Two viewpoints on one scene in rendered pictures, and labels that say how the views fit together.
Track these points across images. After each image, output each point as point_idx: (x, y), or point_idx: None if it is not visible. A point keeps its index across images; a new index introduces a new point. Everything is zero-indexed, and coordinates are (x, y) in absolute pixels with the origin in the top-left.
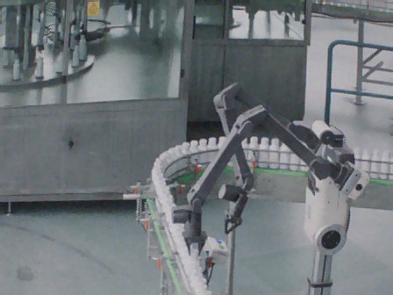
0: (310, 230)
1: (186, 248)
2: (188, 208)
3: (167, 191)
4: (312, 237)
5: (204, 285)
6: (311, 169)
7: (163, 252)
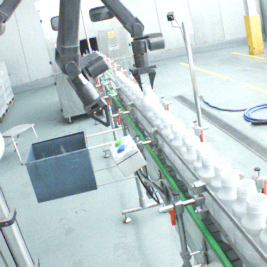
0: (0, 133)
1: (160, 109)
2: (143, 33)
3: (241, 188)
4: (2, 137)
5: (136, 90)
6: (4, 26)
7: (193, 121)
